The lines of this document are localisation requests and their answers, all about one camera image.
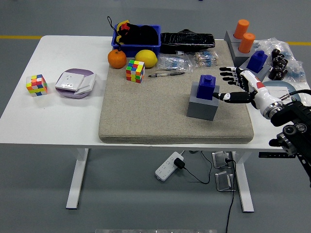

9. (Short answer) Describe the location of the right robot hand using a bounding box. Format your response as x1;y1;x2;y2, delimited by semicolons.
213;66;277;113

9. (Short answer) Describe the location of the blue seal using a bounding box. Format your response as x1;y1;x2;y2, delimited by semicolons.
196;74;217;100
246;50;268;73

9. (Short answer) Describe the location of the grey seal holder block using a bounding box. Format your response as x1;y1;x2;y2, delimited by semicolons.
186;82;221;121
229;41;255;71
224;30;243;44
238;57;272;83

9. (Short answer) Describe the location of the orange cylinder seal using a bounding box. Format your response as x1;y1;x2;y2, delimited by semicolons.
238;33;256;53
233;19;250;39

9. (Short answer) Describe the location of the light blue tray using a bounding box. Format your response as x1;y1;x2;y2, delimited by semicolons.
262;81;302;107

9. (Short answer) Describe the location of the black capacitors cluster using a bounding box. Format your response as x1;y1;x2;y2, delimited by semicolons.
268;48;289;81

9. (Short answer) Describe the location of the clear plastic bag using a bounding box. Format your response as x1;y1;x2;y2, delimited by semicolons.
252;37;311;90

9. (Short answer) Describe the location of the black table control panel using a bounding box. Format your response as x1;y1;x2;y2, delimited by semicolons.
259;152;296;158

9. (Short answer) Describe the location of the bag of brown resistors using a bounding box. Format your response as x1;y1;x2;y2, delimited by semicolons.
193;51;219;68

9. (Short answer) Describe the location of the metal floor box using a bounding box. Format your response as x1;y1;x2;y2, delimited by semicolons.
212;151;235;169
215;170;236;192

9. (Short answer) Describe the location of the bag of blue resistors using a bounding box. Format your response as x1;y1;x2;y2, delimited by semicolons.
156;53;194;73

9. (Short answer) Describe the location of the white table leg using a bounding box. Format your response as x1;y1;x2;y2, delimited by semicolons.
232;151;255;214
66;148;89;210

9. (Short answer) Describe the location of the black pen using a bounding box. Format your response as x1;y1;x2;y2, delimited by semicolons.
148;71;186;78

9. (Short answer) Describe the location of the black plug adapter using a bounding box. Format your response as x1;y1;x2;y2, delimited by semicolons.
173;157;187;170

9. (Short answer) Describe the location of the grey-brown mat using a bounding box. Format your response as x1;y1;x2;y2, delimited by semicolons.
98;40;255;144

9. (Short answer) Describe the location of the yellow lemon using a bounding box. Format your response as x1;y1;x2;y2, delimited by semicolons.
135;49;158;68

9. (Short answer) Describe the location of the white power strip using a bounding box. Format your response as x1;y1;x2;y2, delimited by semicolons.
155;151;185;182

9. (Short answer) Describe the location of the colourful puzzle cube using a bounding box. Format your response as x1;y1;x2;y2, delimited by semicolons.
26;74;48;98
125;59;146;84

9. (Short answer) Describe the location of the blue plastic bin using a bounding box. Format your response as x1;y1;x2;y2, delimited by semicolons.
111;24;162;58

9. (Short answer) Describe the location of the orange fruit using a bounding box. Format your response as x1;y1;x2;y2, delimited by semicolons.
107;49;127;69

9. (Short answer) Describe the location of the purple tray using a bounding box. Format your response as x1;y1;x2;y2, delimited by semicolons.
55;68;96;100

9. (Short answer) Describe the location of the white switch panel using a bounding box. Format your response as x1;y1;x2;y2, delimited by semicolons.
269;87;292;98

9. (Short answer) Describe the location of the black floor cable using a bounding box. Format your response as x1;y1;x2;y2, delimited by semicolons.
225;158;236;233

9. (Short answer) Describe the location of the black adapter cable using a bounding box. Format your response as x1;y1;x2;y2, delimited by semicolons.
182;150;212;184

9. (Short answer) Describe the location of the black pouch with cord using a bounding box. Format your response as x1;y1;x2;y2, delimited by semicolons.
107;16;158;50

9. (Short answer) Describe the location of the white switch plate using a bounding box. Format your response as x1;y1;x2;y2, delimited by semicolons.
74;74;97;96

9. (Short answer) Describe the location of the white wall socket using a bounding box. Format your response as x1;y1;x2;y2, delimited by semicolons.
54;71;86;92

